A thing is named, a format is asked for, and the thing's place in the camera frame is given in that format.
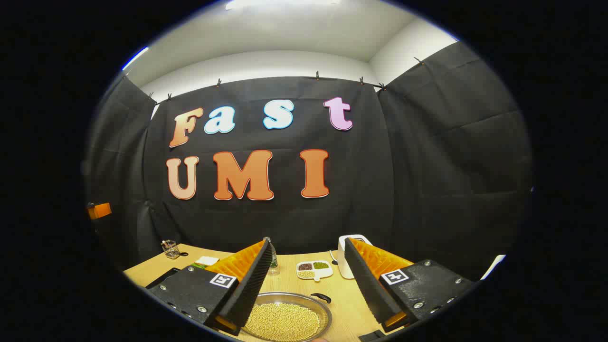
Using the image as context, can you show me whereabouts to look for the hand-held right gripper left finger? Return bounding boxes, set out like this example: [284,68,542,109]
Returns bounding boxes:
[147,237,276,336]

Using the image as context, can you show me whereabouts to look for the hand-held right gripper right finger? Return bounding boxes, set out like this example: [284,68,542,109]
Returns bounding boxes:
[343,237,475,333]

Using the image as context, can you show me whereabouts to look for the steel pot with beans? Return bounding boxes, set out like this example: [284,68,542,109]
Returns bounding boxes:
[240,291,333,342]

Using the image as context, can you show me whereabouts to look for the clear plastic water bottle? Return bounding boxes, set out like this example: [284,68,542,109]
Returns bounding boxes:
[264,237,281,276]

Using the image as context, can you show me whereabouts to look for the white toaster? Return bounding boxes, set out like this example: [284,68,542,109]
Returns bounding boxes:
[337,234,373,280]

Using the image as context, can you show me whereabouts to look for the white divided bean dish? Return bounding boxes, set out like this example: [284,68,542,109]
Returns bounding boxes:
[296,260,334,282]

